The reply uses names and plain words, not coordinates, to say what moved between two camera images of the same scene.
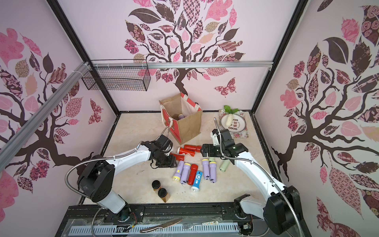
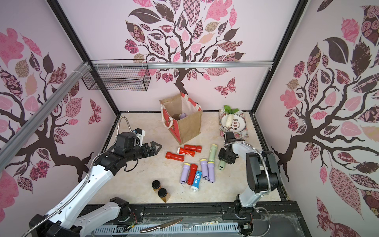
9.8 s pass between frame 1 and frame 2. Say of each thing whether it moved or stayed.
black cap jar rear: stayed
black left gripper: moved
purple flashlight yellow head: moved
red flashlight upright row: stayed
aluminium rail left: stayed
